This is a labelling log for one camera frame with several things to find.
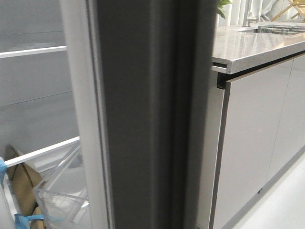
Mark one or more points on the grey stone kitchen countertop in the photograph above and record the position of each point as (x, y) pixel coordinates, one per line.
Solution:
(240, 48)

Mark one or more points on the dark grey right fridge door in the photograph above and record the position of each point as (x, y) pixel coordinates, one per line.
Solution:
(139, 73)

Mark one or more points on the grey cabinet door right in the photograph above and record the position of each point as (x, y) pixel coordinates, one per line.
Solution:
(290, 136)

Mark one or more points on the white fridge interior body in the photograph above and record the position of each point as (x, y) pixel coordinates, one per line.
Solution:
(36, 96)

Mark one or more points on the steel sink faucet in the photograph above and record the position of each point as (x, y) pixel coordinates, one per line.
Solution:
(248, 17)

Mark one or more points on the green potted plant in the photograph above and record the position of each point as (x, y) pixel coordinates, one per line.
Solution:
(220, 7)

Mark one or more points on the steel kitchen sink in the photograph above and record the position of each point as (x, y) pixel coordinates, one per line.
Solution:
(286, 30)

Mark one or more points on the brown cardboard piece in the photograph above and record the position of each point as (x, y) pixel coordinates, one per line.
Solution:
(23, 178)

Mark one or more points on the middle glass fridge shelf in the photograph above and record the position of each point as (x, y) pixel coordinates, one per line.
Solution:
(32, 51)

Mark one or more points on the grey cabinet door left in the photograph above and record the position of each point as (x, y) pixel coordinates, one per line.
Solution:
(251, 113)

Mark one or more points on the blue tape on cardboard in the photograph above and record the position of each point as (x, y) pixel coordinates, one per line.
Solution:
(10, 214)

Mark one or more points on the clear crisper drawer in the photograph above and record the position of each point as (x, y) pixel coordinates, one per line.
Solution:
(62, 193)

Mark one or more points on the grey cabinet door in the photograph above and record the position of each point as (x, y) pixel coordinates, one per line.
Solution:
(251, 113)
(290, 136)

